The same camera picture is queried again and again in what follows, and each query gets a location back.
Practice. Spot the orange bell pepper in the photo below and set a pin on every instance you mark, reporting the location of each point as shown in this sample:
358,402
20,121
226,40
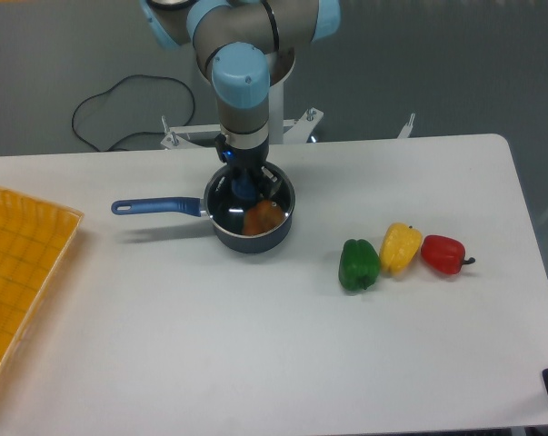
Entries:
262,218

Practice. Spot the yellow woven basket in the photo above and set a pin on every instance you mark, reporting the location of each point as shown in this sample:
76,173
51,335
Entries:
34,236

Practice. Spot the dark blue saucepan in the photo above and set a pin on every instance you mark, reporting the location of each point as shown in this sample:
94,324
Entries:
195,207

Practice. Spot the white base frame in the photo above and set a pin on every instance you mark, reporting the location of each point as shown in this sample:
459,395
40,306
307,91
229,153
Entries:
294,131

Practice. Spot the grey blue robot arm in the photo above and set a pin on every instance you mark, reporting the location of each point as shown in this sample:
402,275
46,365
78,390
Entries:
271,26

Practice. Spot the yellow bell pepper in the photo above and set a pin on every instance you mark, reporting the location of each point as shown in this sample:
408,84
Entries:
400,244

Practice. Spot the green bell pepper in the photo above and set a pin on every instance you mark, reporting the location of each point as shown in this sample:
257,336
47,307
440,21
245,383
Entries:
359,266

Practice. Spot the red bell pepper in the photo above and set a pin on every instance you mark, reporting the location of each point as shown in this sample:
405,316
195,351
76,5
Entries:
445,255

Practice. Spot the glass pot lid blue knob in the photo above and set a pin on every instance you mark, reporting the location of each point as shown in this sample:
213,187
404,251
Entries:
226,202

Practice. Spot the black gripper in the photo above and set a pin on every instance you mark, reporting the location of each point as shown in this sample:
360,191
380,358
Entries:
267,180

